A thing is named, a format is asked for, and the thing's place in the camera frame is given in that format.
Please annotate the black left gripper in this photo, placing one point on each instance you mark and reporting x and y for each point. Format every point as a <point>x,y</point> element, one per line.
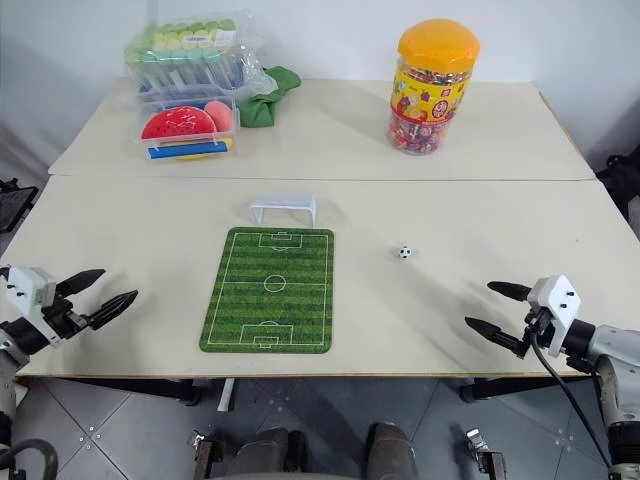
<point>62,317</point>

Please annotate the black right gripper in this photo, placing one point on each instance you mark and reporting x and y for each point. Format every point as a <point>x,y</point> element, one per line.
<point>537,325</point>

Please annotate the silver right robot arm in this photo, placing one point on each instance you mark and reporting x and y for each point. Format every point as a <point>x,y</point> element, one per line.
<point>617,345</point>

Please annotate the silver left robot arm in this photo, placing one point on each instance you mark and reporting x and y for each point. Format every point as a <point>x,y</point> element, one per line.
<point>9,372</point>

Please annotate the tiny soccer ball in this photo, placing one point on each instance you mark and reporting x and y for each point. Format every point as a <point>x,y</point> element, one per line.
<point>404,252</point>

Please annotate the green soccer field mat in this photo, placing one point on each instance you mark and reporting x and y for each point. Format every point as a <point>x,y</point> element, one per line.
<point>272,310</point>

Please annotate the black mesh chair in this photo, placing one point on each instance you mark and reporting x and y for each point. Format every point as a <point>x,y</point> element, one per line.
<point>15,205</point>

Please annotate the white table leg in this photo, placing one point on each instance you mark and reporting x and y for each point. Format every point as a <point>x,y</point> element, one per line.
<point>227,395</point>

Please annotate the blue flat block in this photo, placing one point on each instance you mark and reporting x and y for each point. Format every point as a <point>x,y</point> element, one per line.
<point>185,151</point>

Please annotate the black equipment stand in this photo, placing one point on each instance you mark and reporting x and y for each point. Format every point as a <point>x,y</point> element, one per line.
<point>622,185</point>

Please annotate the dark rounded shape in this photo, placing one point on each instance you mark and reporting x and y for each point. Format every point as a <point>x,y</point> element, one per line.
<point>267,455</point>
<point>392,452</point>

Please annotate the clear plastic toy box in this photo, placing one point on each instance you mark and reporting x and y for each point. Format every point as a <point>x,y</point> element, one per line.
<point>190,135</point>

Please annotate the red watermelon slice toy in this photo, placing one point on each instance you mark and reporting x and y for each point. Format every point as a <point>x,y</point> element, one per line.
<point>177,122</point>

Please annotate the small white goal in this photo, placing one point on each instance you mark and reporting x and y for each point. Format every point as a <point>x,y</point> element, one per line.
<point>285,202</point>

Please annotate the pink round toy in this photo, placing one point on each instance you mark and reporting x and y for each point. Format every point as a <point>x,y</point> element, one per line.
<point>220,114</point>

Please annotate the candy jar with orange lid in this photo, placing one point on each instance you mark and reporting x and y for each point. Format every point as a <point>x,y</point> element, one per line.
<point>430,100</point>

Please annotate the green cloth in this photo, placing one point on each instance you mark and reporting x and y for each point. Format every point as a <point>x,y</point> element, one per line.
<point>260,107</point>

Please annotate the clear box of capped tubes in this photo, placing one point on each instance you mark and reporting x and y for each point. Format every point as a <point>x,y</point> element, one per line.
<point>185,60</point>

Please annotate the clear plastic bag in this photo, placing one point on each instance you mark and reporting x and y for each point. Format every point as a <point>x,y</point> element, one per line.
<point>255,70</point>

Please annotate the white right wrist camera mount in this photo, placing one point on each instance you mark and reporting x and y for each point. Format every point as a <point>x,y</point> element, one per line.
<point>557,300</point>

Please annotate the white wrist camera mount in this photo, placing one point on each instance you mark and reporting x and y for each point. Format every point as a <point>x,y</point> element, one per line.
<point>27,287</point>
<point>557,300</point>

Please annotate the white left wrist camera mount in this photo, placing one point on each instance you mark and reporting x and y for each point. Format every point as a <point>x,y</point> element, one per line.
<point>27,287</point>

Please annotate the black table frame bar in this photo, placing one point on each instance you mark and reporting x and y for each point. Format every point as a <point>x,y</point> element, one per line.
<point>140,387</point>
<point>520,386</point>

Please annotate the metal caster bracket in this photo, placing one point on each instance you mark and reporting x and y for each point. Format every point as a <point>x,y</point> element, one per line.
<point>485,450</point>
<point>205,455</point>

